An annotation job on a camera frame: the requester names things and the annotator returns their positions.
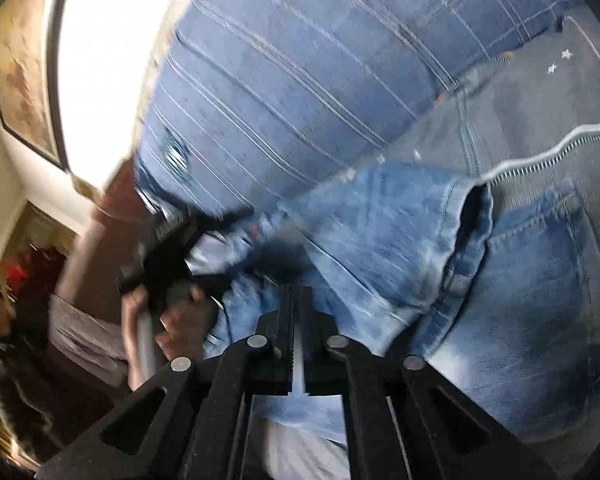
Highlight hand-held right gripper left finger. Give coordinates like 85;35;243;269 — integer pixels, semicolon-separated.
35;284;296;480

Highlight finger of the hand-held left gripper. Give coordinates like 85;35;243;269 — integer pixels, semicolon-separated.
180;205;261;241

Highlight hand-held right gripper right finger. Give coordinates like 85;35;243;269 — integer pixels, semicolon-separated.
296;284;571;480

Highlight blue denim pants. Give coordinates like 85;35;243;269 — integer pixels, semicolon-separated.
135;160;600;452

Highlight person's left hand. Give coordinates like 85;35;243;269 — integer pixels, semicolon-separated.
121;284;222;362

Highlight gold framed picture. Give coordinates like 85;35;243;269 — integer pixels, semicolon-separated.
0;200;88;271

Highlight red plastic bag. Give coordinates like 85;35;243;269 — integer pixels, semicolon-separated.
7;247;67;302

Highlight blue plaid pillow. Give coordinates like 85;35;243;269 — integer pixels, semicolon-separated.
134;0;577;213

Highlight person's body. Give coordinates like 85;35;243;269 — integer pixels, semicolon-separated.
0;275;118;467

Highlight grey printed bedsheet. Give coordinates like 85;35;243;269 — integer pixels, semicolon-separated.
250;15;600;480

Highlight dark framed wall picture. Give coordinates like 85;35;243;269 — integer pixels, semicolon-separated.
0;0;75;172

